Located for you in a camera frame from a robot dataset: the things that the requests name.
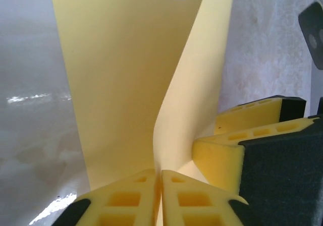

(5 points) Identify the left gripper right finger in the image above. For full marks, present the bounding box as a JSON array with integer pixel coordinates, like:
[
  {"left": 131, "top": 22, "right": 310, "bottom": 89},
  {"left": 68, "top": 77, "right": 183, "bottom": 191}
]
[{"left": 160, "top": 169, "right": 255, "bottom": 226}]

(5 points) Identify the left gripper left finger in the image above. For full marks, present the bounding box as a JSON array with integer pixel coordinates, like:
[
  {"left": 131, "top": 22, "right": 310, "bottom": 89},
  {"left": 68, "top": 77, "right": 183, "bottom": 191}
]
[{"left": 51, "top": 168, "right": 162, "bottom": 226}]

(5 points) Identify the yellow paper sheet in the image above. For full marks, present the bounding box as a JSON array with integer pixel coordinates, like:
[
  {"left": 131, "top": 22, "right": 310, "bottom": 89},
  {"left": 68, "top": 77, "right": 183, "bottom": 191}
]
[{"left": 47, "top": 0, "right": 235, "bottom": 189}]

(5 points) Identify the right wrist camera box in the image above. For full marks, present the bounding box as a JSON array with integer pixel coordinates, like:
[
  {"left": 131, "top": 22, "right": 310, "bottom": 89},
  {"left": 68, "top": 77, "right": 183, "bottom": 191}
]
[{"left": 297, "top": 0, "right": 323, "bottom": 70}]

